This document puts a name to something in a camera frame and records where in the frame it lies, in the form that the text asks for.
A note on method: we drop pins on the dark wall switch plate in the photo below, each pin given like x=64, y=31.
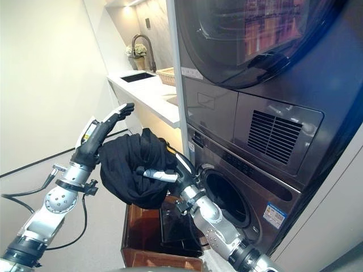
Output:
x=147, y=22

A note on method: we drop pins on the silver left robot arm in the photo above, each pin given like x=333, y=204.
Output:
x=59, y=201

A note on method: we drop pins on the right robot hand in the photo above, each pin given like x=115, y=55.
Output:
x=184, y=178

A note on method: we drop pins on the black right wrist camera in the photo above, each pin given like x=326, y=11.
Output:
x=182, y=207

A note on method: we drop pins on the dark stacked tumble dryer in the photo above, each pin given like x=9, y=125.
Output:
x=215, y=107

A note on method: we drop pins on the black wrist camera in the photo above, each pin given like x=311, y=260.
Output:
x=91, y=187
x=182, y=207

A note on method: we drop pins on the black garment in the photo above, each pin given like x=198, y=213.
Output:
x=124, y=170

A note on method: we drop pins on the glossy dark brown stool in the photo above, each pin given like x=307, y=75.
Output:
x=175, y=224

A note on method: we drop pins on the blue and white energy label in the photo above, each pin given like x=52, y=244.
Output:
x=192, y=147

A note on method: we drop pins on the low wicker tray basket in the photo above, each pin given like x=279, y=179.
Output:
x=167, y=76

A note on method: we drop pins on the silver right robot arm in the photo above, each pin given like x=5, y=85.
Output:
x=215, y=224

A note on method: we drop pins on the flower pot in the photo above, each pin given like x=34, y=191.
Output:
x=139, y=61

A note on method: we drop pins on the grey front-load washing machine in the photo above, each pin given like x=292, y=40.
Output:
x=272, y=235

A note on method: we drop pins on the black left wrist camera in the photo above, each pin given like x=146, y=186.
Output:
x=91, y=187

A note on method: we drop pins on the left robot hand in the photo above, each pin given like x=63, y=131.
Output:
x=90, y=141

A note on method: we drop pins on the square blue white sticker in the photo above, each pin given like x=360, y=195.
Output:
x=274, y=214

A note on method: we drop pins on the cream cabinet with white counter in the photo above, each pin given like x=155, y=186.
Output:
x=147, y=93

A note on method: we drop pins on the orange woven wicker basket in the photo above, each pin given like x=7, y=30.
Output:
x=164, y=262

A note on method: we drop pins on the black rectangular counter inset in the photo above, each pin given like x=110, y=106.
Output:
x=138, y=77

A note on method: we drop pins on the dark curved kitchen faucet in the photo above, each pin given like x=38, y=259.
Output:
x=151, y=56

